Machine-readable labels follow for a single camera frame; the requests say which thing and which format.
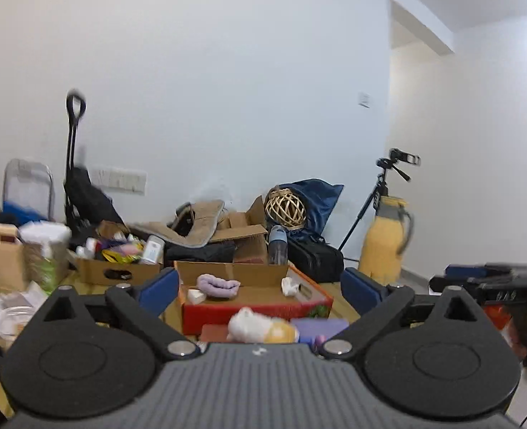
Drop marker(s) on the wall power outlet strip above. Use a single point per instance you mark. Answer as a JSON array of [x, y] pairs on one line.
[[119, 180]]

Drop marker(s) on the red cardboard tray box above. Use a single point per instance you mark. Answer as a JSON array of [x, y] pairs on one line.
[[277, 291]]

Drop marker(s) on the lilac fuzzy scrunchie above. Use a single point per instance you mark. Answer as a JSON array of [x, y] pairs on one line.
[[215, 287]]

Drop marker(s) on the black case on floor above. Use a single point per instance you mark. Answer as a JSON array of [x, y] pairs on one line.
[[316, 259]]

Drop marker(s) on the woven rattan ball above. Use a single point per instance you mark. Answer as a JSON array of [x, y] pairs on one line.
[[285, 208]]

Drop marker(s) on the green spray bottle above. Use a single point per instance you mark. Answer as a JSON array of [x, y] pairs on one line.
[[47, 269]]

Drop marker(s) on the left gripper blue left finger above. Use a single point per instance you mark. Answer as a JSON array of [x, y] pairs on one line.
[[156, 294]]

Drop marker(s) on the white cube sponge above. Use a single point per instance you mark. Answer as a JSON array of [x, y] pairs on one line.
[[195, 296]]

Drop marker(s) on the red brown sponge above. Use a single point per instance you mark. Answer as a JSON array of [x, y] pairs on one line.
[[214, 333]]

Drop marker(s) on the blue water bottle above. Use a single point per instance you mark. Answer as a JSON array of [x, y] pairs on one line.
[[278, 246]]

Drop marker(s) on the wall light switch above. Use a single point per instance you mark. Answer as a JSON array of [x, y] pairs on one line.
[[364, 100]]

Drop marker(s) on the black bag on trolley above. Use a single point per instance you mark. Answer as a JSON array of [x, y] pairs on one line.
[[86, 205]]

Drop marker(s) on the wooden block box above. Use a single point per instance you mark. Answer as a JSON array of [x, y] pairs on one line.
[[11, 259]]

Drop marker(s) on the purple knit cloth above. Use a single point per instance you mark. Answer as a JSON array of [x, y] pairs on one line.
[[314, 331]]

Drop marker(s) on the black camera tripod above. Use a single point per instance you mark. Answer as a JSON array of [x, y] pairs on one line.
[[381, 188]]

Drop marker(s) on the white tube bottle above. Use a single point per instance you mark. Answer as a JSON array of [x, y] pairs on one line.
[[153, 251]]

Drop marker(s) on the open brown cardboard box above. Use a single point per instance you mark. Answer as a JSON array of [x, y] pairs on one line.
[[247, 231]]

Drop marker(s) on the clear snack jar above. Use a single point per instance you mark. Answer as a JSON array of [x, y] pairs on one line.
[[12, 322]]

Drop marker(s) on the metal folding chair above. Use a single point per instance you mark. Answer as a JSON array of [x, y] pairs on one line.
[[28, 191]]

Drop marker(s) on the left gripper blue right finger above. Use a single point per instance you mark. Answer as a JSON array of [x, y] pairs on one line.
[[360, 291]]

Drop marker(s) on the yellow white plush toy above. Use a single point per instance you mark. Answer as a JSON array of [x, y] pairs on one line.
[[247, 326]]

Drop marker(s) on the small brown cardboard tray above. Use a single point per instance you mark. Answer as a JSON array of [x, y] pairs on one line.
[[105, 273]]

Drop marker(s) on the dark blue fabric bag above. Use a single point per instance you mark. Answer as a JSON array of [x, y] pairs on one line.
[[319, 199]]

